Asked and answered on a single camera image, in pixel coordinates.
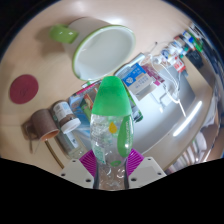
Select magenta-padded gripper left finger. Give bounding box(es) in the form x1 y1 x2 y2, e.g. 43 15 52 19
59 148 99 190

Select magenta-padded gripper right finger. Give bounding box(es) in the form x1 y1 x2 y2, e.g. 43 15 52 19
125 148 168 189

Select clear bottle with green cap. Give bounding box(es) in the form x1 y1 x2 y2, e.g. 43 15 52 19
89 75 135 191

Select tall clear glass bottle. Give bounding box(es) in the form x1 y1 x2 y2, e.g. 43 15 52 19
54 128 90 160

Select small jar with white lid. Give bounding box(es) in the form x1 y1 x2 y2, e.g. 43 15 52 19
50 100 82 135

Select brown ceramic mug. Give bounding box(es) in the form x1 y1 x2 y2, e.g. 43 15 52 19
22 109 61 143

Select white strip light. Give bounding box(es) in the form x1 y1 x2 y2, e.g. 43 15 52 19
172 100 203 138

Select white thin desk lamp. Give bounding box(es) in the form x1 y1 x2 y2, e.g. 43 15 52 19
146 41 188 118

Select white tube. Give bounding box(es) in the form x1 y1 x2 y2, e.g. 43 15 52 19
77 79 102 98

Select blue and white tissue box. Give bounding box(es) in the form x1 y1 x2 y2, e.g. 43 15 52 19
121 63 158 102

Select flat round red coaster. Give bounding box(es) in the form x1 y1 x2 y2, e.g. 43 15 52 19
9 73 40 105

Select red and white small box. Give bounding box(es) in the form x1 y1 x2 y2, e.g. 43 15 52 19
173 59 188 75

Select white mug with green handle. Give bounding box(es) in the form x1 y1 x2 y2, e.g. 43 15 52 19
49 17 137 82

